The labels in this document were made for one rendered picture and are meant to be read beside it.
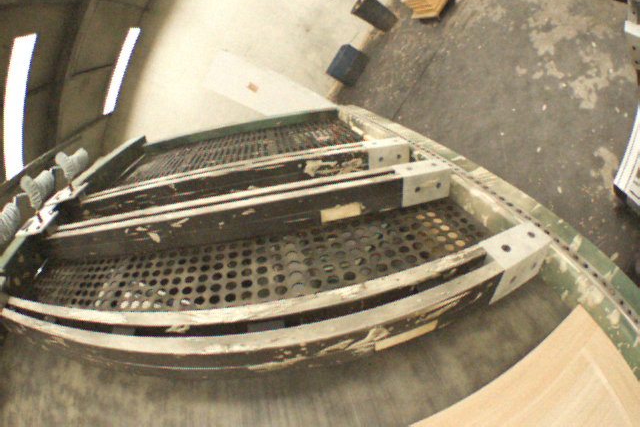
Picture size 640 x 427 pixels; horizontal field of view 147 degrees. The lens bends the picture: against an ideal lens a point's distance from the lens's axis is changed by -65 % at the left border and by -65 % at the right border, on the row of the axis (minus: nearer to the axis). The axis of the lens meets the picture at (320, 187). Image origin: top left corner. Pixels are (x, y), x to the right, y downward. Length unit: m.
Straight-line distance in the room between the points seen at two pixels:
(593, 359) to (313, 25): 5.29
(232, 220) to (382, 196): 0.29
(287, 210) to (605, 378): 0.61
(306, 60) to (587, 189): 4.82
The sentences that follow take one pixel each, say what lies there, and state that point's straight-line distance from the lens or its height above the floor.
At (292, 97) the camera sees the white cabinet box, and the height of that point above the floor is 0.79.
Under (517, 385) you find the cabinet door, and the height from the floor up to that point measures 1.04.
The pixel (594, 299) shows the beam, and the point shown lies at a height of 0.91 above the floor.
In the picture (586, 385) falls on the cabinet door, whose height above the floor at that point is 0.96.
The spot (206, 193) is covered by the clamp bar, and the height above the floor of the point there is 1.35.
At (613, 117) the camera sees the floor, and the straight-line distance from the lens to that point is 1.64.
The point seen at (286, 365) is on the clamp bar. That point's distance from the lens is 0.29.
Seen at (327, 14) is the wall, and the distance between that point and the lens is 5.31.
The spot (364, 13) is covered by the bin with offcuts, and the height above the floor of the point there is 0.50.
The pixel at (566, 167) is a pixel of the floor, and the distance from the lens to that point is 1.53.
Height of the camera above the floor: 1.35
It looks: 22 degrees down
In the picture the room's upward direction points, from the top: 66 degrees counter-clockwise
